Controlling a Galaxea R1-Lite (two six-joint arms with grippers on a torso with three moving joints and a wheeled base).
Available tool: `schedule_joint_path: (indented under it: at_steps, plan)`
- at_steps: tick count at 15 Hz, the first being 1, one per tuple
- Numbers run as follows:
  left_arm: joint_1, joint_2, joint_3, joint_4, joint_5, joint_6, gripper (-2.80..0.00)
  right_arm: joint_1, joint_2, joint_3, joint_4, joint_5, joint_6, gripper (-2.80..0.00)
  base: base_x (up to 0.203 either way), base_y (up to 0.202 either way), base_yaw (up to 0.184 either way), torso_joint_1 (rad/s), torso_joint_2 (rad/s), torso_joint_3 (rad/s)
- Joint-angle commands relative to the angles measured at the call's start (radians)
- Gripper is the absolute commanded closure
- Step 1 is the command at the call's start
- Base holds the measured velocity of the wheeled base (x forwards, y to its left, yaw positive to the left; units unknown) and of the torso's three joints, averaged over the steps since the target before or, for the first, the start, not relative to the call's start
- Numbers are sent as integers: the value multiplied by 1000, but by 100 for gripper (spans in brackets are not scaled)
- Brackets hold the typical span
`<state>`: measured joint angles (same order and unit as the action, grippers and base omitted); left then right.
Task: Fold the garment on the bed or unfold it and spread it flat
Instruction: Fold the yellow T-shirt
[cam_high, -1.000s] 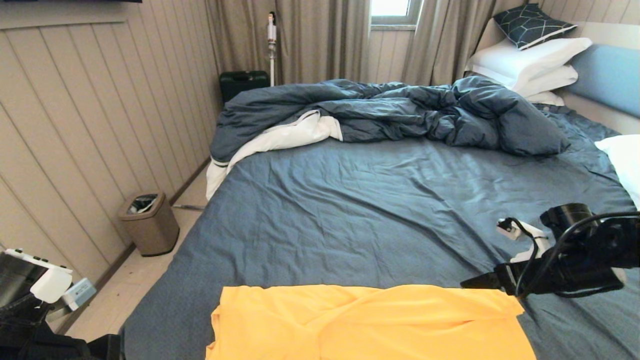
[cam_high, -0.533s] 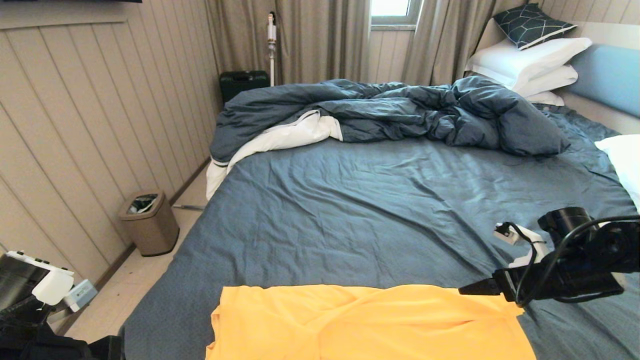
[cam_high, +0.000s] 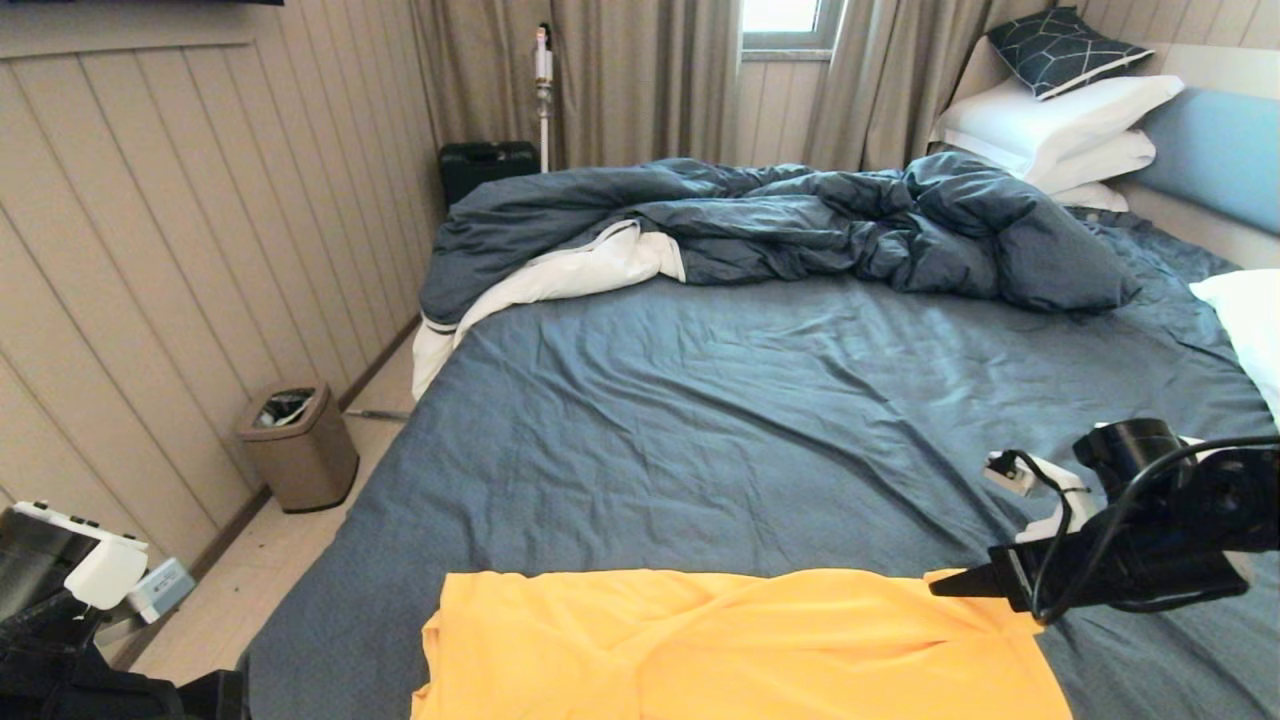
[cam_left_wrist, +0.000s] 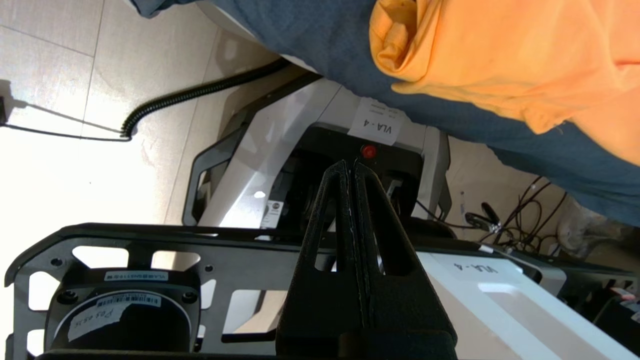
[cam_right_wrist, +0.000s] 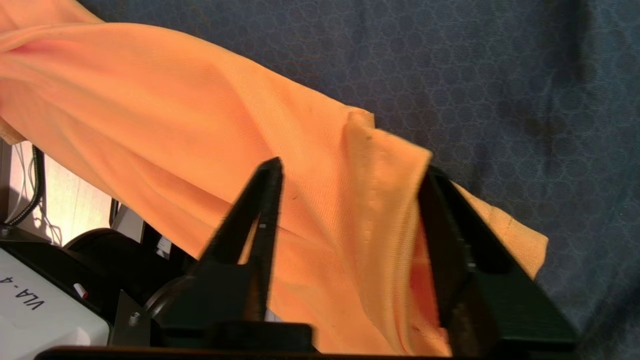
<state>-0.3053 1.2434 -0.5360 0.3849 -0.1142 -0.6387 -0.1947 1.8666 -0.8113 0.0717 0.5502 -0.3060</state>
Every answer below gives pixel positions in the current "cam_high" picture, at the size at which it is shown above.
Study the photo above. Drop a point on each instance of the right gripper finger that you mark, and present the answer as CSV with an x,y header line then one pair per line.
x,y
970,582
975,594

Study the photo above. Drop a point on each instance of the brown trash bin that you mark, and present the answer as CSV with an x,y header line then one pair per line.
x,y
310,462

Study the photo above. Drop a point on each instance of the blue headboard cushion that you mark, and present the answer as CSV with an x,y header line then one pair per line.
x,y
1220,158

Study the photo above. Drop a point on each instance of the white stick vacuum cleaner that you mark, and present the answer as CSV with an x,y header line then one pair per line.
x,y
544,68

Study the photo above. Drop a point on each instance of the black wall screen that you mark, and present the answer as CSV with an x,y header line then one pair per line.
x,y
100,1

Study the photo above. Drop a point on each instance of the large white pillow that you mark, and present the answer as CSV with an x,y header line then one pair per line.
x,y
1050,118

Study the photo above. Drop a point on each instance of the yellow printed t-shirt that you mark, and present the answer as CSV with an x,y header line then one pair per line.
x,y
750,650

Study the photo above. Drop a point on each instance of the window with grey frame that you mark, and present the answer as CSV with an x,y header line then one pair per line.
x,y
780,12

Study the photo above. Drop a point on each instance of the bin liner with trash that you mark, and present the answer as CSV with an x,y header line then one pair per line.
x,y
285,407

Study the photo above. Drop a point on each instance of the grey-blue bed sheet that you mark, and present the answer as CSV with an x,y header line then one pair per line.
x,y
800,400

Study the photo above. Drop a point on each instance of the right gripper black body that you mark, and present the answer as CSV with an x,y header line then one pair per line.
x,y
1140,570

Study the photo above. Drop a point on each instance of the beige curtain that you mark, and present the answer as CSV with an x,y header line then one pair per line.
x,y
640,80
880,80

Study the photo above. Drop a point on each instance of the dark blue crumpled duvet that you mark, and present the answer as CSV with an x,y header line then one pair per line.
x,y
800,218

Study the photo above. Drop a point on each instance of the dark green hard case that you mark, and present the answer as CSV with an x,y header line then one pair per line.
x,y
480,168

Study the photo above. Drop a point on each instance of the beige headboard frame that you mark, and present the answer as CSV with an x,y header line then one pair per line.
x,y
1200,228

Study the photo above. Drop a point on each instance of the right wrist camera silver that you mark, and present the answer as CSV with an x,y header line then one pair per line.
x,y
1008,472

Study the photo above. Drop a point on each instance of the dark patterned cushion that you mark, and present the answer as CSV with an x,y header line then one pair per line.
x,y
1058,52

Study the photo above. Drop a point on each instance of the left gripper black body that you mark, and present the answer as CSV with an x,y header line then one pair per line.
x,y
170,700

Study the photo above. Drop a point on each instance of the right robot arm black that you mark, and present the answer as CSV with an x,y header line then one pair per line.
x,y
1130,445

